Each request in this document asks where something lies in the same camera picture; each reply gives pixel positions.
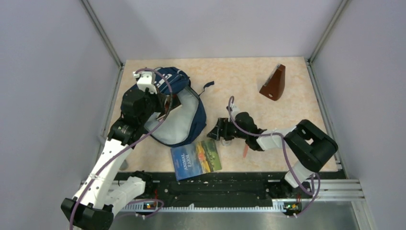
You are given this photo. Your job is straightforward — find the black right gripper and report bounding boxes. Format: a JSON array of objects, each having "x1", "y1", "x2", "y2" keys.
[{"x1": 207, "y1": 117, "x2": 248, "y2": 141}]

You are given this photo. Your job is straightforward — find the navy blue student backpack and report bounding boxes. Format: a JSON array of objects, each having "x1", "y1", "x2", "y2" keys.
[{"x1": 108, "y1": 67, "x2": 206, "y2": 148}]

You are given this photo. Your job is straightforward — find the green dark cover book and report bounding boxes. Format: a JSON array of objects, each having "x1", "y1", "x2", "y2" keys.
[{"x1": 156, "y1": 94, "x2": 182, "y2": 121}]

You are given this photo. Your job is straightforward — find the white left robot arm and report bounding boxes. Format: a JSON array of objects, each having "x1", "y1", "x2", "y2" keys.
[{"x1": 61, "y1": 89, "x2": 166, "y2": 230}]

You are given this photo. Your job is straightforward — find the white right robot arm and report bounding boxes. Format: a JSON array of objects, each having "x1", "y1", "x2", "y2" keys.
[{"x1": 207, "y1": 112, "x2": 338, "y2": 197}]

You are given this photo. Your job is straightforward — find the clear tape roll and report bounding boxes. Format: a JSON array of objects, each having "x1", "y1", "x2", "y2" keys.
[{"x1": 220, "y1": 139, "x2": 232, "y2": 147}]

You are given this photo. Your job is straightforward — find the blue Animal Farm book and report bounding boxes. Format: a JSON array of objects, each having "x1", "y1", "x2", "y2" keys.
[{"x1": 170, "y1": 139, "x2": 222, "y2": 181}]

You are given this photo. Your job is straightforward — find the orange pen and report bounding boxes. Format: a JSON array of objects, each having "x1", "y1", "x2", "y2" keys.
[{"x1": 243, "y1": 145, "x2": 249, "y2": 158}]

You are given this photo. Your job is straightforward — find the brown wooden metronome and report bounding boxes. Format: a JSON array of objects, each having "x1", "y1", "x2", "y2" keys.
[{"x1": 259, "y1": 64, "x2": 286, "y2": 101}]

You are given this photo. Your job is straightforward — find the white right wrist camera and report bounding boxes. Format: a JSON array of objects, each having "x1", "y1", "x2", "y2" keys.
[{"x1": 228, "y1": 103, "x2": 241, "y2": 119}]

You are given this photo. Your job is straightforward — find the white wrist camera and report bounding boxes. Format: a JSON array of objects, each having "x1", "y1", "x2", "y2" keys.
[
  {"x1": 228, "y1": 103, "x2": 241, "y2": 119},
  {"x1": 133, "y1": 71, "x2": 158, "y2": 94}
]

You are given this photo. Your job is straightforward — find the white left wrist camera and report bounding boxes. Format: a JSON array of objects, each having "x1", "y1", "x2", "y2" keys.
[{"x1": 133, "y1": 71, "x2": 158, "y2": 94}]

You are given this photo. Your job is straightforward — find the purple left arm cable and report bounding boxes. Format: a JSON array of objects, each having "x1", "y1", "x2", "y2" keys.
[{"x1": 69, "y1": 67, "x2": 173, "y2": 230}]

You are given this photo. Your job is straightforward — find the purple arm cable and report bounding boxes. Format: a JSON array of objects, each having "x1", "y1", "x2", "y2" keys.
[
  {"x1": 69, "y1": 67, "x2": 173, "y2": 230},
  {"x1": 226, "y1": 96, "x2": 321, "y2": 217}
]

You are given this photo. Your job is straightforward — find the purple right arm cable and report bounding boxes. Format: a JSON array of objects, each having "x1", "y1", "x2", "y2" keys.
[{"x1": 226, "y1": 96, "x2": 321, "y2": 217}]

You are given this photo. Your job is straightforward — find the aluminium frame rail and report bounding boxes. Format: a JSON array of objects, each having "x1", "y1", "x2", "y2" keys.
[{"x1": 122, "y1": 180, "x2": 364, "y2": 214}]

